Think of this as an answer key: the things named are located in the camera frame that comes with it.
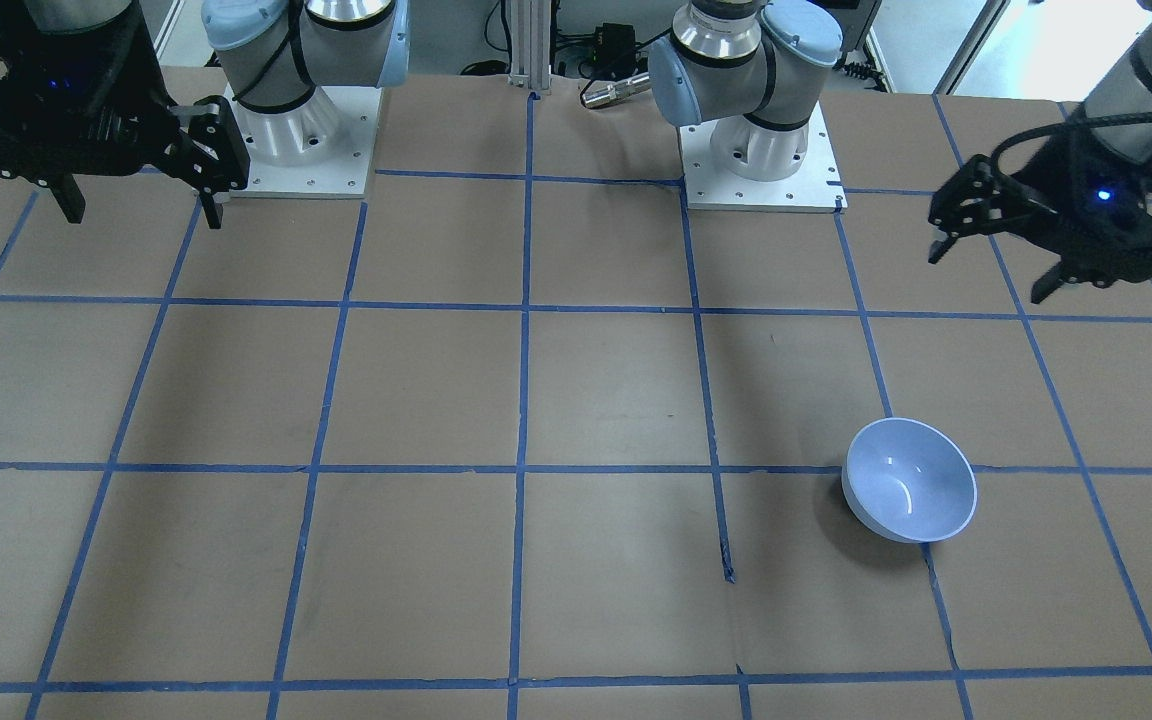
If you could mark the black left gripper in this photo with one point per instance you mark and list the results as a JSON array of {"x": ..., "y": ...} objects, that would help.
[{"x": 1048, "y": 187}]

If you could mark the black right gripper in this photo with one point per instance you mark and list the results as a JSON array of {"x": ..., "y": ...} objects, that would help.
[{"x": 132, "y": 82}]

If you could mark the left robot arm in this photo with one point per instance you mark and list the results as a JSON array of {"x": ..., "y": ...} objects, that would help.
[{"x": 767, "y": 60}]

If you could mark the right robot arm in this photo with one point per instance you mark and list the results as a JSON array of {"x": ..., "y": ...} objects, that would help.
[{"x": 276, "y": 53}]

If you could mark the blue bowl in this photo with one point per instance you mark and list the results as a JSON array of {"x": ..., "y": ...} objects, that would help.
[{"x": 908, "y": 482}]

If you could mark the black power adapter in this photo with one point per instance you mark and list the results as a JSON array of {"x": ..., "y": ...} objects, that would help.
[{"x": 612, "y": 43}]

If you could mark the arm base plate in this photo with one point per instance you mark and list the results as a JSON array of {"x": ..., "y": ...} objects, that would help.
[
  {"x": 316, "y": 165},
  {"x": 796, "y": 190}
]

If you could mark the aluminium frame post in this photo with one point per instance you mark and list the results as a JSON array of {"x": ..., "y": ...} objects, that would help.
[{"x": 530, "y": 26}]

